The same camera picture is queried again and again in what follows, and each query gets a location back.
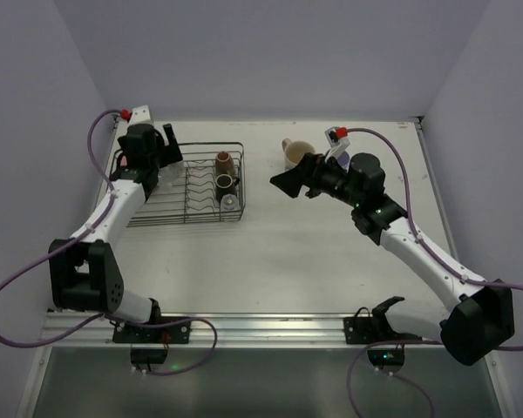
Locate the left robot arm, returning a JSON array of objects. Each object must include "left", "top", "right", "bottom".
[{"left": 49, "top": 123, "right": 183, "bottom": 324}]

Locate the right controller box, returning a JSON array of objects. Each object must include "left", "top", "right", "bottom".
[{"left": 367, "top": 348, "right": 405, "bottom": 374}]

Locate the left controller box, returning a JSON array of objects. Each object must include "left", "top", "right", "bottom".
[{"left": 130, "top": 348, "right": 167, "bottom": 368}]

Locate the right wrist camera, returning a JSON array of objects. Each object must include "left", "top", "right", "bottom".
[{"left": 324, "top": 126, "right": 350, "bottom": 161}]

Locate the lilac plastic cup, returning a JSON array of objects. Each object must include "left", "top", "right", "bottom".
[{"left": 336, "top": 152, "right": 350, "bottom": 171}]

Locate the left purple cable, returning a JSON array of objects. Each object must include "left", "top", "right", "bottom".
[{"left": 0, "top": 109, "right": 127, "bottom": 347}]

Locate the cream floral mug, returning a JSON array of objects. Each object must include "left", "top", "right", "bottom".
[{"left": 282, "top": 138, "right": 316, "bottom": 171}]

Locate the brown ceramic cup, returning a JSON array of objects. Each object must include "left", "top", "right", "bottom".
[{"left": 214, "top": 151, "right": 235, "bottom": 177}]

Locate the aluminium mounting rail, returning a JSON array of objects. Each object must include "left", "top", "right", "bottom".
[{"left": 38, "top": 311, "right": 445, "bottom": 349}]

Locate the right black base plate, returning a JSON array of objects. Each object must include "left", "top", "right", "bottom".
[{"left": 343, "top": 296, "right": 422, "bottom": 345}]

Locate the dark brown mug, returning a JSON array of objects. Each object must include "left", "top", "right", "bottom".
[{"left": 215, "top": 173, "right": 241, "bottom": 203}]

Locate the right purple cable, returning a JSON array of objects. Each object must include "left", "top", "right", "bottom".
[{"left": 346, "top": 127, "right": 523, "bottom": 352}]

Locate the white patterned mug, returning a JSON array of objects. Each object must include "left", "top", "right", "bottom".
[{"left": 157, "top": 161, "right": 185, "bottom": 191}]

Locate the purple cable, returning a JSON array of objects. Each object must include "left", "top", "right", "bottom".
[
  {"left": 346, "top": 127, "right": 523, "bottom": 352},
  {"left": 0, "top": 109, "right": 127, "bottom": 347}
]

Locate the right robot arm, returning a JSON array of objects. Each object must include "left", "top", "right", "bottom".
[{"left": 269, "top": 152, "right": 514, "bottom": 366}]

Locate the small clear glass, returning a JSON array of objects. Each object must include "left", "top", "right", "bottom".
[{"left": 220, "top": 193, "right": 240, "bottom": 213}]

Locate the controller box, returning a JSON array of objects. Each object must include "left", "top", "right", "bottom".
[
  {"left": 130, "top": 348, "right": 167, "bottom": 368},
  {"left": 367, "top": 348, "right": 405, "bottom": 374}
]

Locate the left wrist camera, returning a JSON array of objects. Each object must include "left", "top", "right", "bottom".
[{"left": 120, "top": 105, "right": 153, "bottom": 126}]

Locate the black wire dish rack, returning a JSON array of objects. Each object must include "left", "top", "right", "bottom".
[{"left": 128, "top": 141, "right": 245, "bottom": 227}]

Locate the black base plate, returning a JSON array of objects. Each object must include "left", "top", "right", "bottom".
[
  {"left": 343, "top": 296, "right": 422, "bottom": 345},
  {"left": 112, "top": 317, "right": 191, "bottom": 345}
]

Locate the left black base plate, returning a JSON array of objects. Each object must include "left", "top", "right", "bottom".
[{"left": 112, "top": 317, "right": 191, "bottom": 345}]

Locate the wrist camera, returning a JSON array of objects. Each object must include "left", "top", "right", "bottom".
[
  {"left": 120, "top": 105, "right": 153, "bottom": 126},
  {"left": 324, "top": 126, "right": 350, "bottom": 161}
]

